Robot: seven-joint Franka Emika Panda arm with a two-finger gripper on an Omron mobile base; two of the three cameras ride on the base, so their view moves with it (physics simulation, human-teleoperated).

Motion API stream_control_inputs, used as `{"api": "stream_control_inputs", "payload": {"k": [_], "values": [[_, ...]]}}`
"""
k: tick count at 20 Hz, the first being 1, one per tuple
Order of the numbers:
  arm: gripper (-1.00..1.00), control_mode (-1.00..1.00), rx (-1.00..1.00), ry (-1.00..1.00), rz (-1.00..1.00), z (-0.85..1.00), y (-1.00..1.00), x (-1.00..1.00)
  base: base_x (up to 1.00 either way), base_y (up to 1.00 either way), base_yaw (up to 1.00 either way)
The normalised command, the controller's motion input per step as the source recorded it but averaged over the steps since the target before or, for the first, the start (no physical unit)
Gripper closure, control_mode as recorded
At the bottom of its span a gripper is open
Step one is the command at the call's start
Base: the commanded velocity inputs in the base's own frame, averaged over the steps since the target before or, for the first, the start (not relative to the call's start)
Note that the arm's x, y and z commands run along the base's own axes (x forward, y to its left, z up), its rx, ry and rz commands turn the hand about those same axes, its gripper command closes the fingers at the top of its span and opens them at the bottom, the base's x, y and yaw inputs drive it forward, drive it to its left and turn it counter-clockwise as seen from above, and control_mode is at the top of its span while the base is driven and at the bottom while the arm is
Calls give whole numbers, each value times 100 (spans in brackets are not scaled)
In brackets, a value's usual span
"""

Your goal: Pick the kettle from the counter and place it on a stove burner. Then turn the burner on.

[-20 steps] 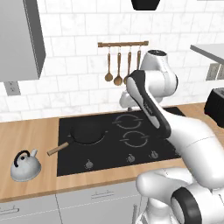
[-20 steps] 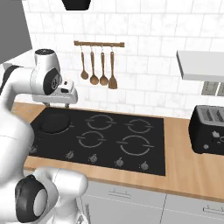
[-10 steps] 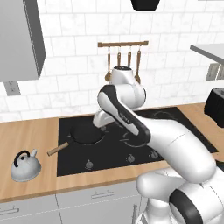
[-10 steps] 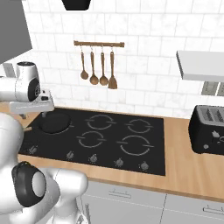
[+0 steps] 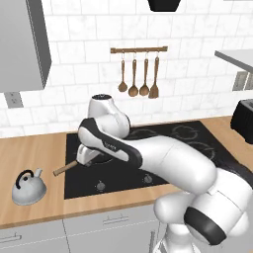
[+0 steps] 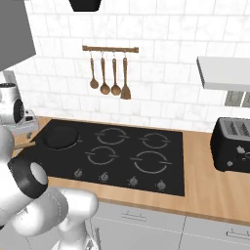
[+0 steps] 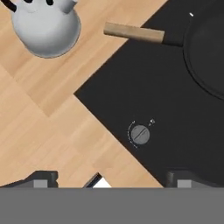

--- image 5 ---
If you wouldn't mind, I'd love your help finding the grey drawer front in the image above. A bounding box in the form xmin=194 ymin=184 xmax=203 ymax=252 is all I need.
xmin=0 ymin=219 xmax=66 ymax=250
xmin=62 ymin=204 xmax=160 ymax=239

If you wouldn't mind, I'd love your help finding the wooden wall rail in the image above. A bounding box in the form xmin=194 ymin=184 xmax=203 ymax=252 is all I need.
xmin=110 ymin=45 xmax=169 ymax=54

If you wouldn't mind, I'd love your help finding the grey cupboard door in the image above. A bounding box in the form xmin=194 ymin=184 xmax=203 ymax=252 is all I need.
xmin=64 ymin=226 xmax=166 ymax=253

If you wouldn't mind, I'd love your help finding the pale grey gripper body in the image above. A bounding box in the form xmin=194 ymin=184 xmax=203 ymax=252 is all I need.
xmin=75 ymin=144 xmax=100 ymax=168

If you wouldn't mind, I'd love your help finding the grey drawer handle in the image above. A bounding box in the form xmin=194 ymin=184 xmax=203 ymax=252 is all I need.
xmin=102 ymin=213 xmax=130 ymax=226
xmin=0 ymin=232 xmax=23 ymax=245

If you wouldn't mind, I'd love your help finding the black toaster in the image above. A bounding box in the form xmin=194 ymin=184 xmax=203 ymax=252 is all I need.
xmin=229 ymin=98 xmax=253 ymax=145

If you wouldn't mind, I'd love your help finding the silver kettle with black handle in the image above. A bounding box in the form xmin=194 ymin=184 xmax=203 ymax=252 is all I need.
xmin=11 ymin=167 xmax=47 ymax=207

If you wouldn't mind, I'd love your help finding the black glass hob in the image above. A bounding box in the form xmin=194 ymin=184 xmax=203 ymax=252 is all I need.
xmin=63 ymin=120 xmax=253 ymax=201

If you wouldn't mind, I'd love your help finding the grey double wall socket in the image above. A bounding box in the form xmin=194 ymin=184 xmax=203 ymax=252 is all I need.
xmin=231 ymin=70 xmax=253 ymax=93

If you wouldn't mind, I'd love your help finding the dark pan with wooden handle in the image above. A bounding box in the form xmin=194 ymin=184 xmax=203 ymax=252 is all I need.
xmin=52 ymin=154 xmax=115 ymax=178

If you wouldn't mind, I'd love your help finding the round grey hob knob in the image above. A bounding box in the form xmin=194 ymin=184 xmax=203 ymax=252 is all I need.
xmin=95 ymin=180 xmax=107 ymax=193
xmin=142 ymin=173 xmax=153 ymax=185

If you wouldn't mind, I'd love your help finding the grey wall cupboard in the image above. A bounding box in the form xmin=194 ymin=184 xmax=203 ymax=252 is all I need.
xmin=213 ymin=48 xmax=253 ymax=76
xmin=0 ymin=0 xmax=53 ymax=94

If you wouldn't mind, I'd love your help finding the grey cupboard door handle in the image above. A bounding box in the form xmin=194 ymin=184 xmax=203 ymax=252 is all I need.
xmin=149 ymin=229 xmax=157 ymax=253

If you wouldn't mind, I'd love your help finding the black range hood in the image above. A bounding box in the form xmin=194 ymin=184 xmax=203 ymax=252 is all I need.
xmin=146 ymin=0 xmax=183 ymax=13

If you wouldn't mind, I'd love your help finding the small wooden spoon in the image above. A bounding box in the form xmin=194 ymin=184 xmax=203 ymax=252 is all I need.
xmin=118 ymin=58 xmax=128 ymax=94

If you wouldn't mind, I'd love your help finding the wooden spatula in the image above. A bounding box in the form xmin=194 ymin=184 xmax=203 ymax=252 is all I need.
xmin=147 ymin=55 xmax=161 ymax=100

